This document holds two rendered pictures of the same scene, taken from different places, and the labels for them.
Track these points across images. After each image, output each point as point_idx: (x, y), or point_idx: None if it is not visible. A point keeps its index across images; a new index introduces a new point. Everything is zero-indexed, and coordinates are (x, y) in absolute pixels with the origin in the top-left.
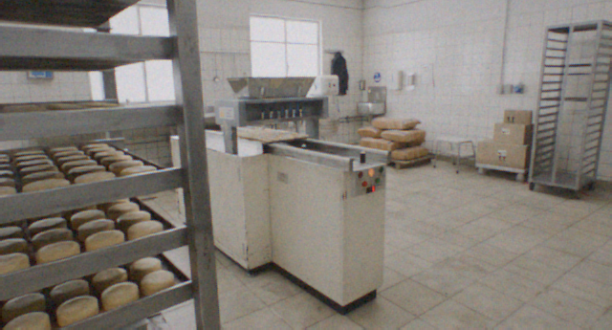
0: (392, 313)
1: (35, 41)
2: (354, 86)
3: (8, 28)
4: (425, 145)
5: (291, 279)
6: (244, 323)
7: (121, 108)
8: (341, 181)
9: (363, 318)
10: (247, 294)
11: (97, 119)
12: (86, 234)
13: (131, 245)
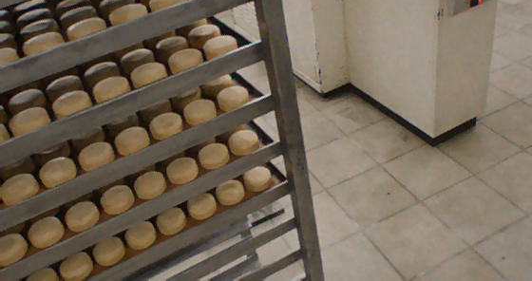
0: (493, 144)
1: (145, 27)
2: None
3: (126, 24)
4: None
5: (372, 103)
6: (321, 155)
7: (217, 59)
8: None
9: (457, 150)
10: (322, 121)
11: (199, 74)
12: (195, 146)
13: (237, 163)
